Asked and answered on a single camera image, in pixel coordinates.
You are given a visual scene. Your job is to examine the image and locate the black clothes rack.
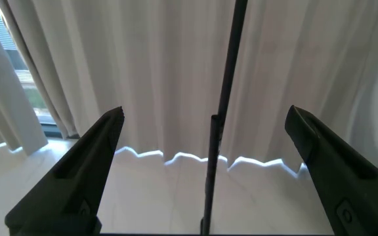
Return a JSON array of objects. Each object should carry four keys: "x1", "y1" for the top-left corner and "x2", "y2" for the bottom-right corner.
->
[{"x1": 200, "y1": 0, "x2": 249, "y2": 235}]

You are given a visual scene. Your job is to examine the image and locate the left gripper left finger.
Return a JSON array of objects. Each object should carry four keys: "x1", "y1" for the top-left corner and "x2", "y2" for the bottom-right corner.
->
[{"x1": 5, "y1": 106, "x2": 126, "y2": 235}]

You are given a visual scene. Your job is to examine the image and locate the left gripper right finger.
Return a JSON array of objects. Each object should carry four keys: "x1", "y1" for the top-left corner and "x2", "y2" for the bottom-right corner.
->
[{"x1": 284, "y1": 104, "x2": 378, "y2": 235}]

